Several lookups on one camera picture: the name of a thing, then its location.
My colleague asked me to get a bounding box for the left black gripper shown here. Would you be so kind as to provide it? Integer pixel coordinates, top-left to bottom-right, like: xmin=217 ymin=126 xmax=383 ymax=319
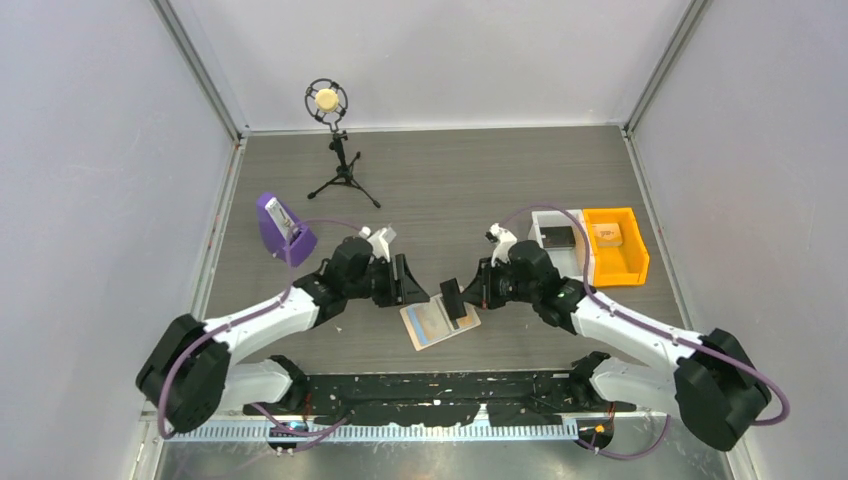
xmin=345 ymin=254 xmax=429 ymax=308

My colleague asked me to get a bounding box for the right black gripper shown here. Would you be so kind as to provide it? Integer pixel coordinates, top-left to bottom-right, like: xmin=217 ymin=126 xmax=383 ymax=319
xmin=460 ymin=256 xmax=539 ymax=310

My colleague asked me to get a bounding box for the beige leather card holder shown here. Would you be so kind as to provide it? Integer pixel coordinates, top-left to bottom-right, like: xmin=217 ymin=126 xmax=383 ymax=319
xmin=400 ymin=294 xmax=481 ymax=351

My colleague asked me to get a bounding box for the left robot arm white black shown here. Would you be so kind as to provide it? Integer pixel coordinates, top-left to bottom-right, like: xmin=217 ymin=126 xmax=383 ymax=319
xmin=136 ymin=227 xmax=430 ymax=439

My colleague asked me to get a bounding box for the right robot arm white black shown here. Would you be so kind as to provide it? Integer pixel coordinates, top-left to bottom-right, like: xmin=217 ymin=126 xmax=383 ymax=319
xmin=440 ymin=241 xmax=771 ymax=452

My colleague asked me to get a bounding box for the black block in white bin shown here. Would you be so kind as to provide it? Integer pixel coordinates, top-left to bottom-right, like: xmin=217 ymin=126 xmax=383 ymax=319
xmin=539 ymin=225 xmax=576 ymax=249

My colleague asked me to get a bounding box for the white plastic bin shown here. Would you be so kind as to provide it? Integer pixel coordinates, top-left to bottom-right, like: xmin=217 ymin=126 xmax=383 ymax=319
xmin=528 ymin=209 xmax=595 ymax=285

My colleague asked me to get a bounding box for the purple metronome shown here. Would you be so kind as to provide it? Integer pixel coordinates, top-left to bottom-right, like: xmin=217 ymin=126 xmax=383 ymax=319
xmin=256 ymin=192 xmax=318 ymax=268

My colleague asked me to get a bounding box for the orange plastic bin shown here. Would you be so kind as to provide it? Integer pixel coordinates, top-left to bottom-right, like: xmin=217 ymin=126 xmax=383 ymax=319
xmin=583 ymin=207 xmax=650 ymax=287

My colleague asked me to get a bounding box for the black microphone on tripod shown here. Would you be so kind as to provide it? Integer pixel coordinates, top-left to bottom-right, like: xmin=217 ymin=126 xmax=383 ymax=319
xmin=304 ymin=78 xmax=382 ymax=209

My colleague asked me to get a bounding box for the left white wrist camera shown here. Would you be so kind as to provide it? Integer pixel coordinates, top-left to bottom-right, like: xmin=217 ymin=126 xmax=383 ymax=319
xmin=358 ymin=225 xmax=396 ymax=262

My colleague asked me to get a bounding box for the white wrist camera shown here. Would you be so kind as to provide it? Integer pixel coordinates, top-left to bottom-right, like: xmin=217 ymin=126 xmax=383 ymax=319
xmin=358 ymin=225 xmax=396 ymax=262
xmin=485 ymin=223 xmax=518 ymax=267

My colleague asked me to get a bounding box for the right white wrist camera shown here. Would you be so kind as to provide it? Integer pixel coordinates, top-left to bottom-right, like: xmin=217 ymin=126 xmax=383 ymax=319
xmin=485 ymin=223 xmax=518 ymax=267

